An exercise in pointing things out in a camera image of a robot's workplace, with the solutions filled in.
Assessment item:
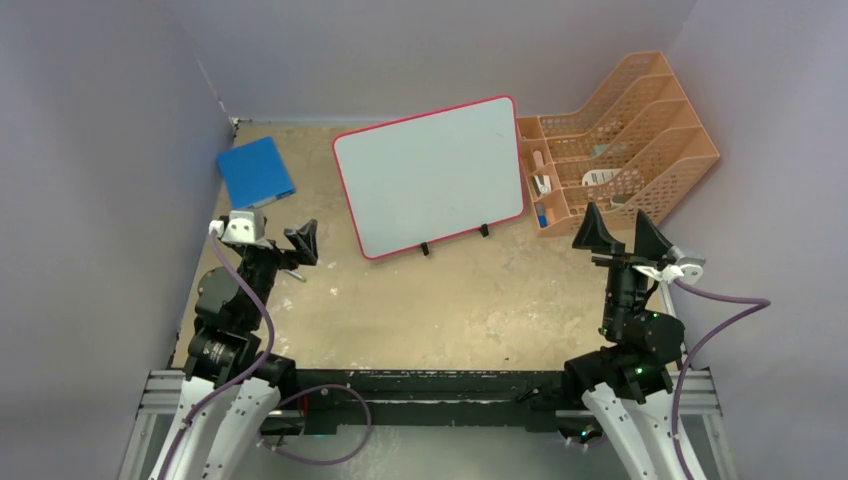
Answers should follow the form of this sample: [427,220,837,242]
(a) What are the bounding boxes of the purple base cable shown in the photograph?
[258,384,372,467]

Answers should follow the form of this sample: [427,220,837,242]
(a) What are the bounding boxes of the pink framed whiteboard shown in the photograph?
[332,95,525,260]

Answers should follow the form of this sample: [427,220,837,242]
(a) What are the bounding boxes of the white stapler in organizer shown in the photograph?
[532,174,552,197]

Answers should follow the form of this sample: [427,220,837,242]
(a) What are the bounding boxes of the white remote in organizer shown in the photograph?
[581,168,620,186]

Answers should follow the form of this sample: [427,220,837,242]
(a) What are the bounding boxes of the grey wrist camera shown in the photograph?
[635,247,706,285]
[208,209,270,248]

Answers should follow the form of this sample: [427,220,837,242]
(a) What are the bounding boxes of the blue item in organizer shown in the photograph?
[534,203,548,228]

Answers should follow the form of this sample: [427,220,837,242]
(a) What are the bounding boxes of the orange plastic desk organizer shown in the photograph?
[516,51,720,238]

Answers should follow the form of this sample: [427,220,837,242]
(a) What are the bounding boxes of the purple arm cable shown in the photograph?
[669,278,772,480]
[155,231,277,480]

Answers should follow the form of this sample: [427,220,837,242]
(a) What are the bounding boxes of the white marker pen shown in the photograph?
[282,269,307,283]

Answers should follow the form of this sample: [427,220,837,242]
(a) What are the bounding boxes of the aluminium frame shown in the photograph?
[134,370,739,479]

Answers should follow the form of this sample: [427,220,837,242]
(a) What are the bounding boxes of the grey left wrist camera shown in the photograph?
[208,209,270,248]

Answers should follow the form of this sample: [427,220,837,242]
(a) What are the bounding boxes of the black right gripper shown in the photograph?
[570,201,670,338]

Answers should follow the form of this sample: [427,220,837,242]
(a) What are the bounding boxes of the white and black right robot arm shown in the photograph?
[561,203,705,479]

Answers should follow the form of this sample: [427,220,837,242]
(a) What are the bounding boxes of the pink eraser in organizer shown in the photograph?
[532,150,544,169]

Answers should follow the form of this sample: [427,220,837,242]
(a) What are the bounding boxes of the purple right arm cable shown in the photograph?
[669,278,772,480]

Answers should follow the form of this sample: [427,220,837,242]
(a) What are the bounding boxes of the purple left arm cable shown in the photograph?
[155,231,277,480]

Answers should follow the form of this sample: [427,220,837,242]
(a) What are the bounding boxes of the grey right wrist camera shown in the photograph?
[635,247,706,285]

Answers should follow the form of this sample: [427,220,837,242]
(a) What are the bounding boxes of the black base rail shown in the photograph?
[260,369,599,437]

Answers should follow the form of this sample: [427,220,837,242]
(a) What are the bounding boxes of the blue box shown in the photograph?
[216,137,296,209]

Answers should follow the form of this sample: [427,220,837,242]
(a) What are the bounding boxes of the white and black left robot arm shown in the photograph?
[151,210,318,479]

